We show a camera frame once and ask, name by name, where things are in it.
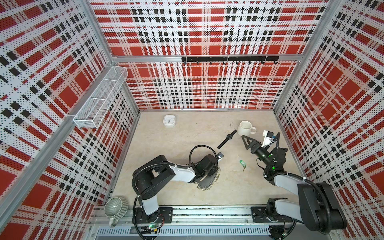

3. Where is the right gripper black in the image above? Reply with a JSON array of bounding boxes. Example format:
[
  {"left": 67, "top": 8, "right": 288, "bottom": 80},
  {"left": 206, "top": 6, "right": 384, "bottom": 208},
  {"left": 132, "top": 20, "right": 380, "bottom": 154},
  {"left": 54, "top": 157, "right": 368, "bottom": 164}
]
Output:
[{"left": 242, "top": 135, "right": 272, "bottom": 169}]

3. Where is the silver keyring with chain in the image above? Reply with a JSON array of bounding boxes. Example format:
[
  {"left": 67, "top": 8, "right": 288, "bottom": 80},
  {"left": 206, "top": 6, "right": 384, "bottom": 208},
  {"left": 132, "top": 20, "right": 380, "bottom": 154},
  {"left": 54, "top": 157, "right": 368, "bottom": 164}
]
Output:
[{"left": 197, "top": 168, "right": 220, "bottom": 191}]

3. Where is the green tagged key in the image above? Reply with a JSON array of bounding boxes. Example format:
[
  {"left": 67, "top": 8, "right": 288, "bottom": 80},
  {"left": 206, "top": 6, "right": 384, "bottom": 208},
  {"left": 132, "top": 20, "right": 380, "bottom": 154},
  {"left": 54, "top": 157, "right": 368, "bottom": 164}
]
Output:
[{"left": 240, "top": 160, "right": 247, "bottom": 171}]

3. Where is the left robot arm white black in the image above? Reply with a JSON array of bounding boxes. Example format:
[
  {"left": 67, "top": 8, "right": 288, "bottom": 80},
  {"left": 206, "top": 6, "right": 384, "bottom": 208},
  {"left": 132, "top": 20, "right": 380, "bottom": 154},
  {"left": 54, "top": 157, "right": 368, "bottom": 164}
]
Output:
[{"left": 132, "top": 145, "right": 224, "bottom": 224}]

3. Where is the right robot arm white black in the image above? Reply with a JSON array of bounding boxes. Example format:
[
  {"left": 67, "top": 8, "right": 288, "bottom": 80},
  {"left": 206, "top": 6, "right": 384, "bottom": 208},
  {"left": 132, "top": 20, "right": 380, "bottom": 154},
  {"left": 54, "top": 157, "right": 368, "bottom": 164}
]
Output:
[{"left": 242, "top": 135, "right": 348, "bottom": 235}]

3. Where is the white ceramic mug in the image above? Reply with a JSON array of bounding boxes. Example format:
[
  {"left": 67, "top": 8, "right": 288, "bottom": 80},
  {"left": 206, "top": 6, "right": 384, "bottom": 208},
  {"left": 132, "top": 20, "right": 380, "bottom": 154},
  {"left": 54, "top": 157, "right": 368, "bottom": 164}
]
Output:
[{"left": 237, "top": 121, "right": 257, "bottom": 137}]

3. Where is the black wrist watch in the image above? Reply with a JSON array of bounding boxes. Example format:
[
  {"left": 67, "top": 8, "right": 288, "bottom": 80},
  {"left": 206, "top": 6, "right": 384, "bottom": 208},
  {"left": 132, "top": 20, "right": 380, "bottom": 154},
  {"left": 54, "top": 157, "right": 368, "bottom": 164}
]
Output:
[{"left": 217, "top": 130, "right": 237, "bottom": 150}]

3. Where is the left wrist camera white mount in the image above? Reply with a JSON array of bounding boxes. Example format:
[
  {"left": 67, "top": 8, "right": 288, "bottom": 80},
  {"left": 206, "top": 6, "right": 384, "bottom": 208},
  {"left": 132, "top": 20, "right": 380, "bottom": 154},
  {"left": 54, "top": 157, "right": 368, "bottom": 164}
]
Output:
[{"left": 217, "top": 152, "right": 224, "bottom": 163}]

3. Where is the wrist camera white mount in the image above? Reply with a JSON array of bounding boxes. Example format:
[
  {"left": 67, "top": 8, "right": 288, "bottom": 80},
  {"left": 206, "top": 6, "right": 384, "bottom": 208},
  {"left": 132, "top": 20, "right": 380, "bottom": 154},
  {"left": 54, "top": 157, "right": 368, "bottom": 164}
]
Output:
[
  {"left": 217, "top": 152, "right": 224, "bottom": 163},
  {"left": 262, "top": 130, "right": 276, "bottom": 149}
]

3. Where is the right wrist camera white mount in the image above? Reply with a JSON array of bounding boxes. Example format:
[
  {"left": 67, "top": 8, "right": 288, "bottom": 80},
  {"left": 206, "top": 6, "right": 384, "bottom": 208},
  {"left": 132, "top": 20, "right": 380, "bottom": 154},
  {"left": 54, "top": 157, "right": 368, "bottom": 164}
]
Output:
[{"left": 262, "top": 130, "right": 276, "bottom": 149}]

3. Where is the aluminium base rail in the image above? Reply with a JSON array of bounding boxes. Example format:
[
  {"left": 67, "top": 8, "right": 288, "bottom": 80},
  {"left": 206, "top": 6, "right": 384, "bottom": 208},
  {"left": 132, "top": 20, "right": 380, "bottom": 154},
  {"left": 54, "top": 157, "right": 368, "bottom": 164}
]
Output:
[{"left": 86, "top": 204, "right": 340, "bottom": 240}]

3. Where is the black hook rail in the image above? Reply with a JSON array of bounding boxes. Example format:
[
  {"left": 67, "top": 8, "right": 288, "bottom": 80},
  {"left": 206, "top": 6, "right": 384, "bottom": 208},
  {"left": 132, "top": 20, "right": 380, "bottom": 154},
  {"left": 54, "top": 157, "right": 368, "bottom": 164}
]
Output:
[{"left": 181, "top": 56, "right": 280, "bottom": 64}]

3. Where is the white wire mesh basket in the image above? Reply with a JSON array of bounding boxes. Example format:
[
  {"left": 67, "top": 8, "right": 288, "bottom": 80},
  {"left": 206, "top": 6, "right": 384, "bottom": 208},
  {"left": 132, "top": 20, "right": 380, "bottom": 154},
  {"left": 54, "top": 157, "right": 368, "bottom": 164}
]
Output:
[{"left": 73, "top": 66, "right": 128, "bottom": 129}]

